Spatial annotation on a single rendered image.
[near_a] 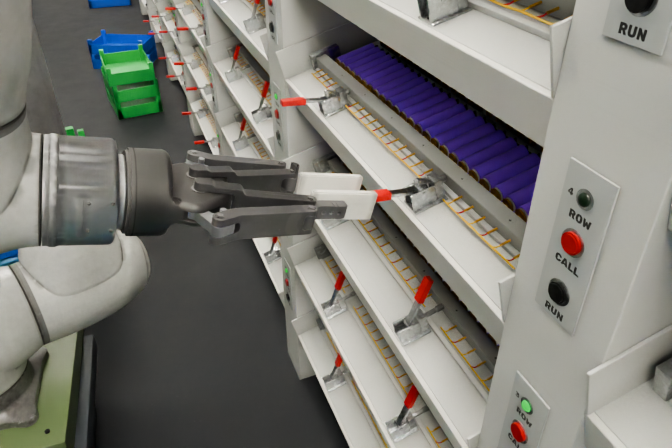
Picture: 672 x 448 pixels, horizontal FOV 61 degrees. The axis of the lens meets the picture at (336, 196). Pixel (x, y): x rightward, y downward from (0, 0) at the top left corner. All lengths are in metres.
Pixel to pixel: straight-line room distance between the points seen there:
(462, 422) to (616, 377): 0.27
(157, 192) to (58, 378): 0.78
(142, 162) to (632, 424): 0.41
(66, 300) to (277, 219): 0.65
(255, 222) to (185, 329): 1.12
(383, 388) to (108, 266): 0.52
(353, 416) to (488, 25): 0.84
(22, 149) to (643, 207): 0.40
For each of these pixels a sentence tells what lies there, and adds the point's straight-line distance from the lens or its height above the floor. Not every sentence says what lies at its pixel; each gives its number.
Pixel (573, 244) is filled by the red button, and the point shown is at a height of 0.87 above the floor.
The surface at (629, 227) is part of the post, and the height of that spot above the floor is 0.90.
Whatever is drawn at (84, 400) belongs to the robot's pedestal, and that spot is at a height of 0.20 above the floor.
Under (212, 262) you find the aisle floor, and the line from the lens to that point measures 1.78.
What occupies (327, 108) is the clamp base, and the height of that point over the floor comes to 0.77.
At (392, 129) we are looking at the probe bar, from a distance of 0.72.
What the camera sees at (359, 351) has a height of 0.36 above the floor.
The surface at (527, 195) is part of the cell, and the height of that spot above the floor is 0.80.
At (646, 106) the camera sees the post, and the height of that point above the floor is 0.98.
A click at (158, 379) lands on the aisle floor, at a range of 1.49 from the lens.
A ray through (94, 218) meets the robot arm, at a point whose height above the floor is 0.85.
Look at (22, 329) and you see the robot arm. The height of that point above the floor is 0.41.
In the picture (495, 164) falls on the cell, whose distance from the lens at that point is 0.63.
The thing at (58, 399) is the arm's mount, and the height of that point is 0.25.
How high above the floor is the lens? 1.10
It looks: 33 degrees down
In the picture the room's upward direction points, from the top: straight up
